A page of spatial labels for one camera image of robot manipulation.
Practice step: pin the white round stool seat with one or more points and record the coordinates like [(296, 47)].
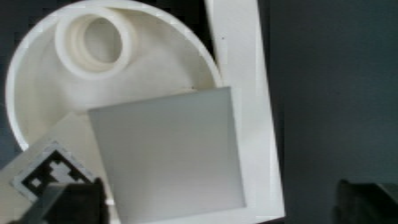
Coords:
[(110, 52)]

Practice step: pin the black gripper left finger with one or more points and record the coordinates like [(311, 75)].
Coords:
[(71, 204)]

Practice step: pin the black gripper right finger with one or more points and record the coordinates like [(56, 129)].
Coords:
[(366, 203)]

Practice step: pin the white U-shaped fence frame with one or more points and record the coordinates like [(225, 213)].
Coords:
[(232, 16)]

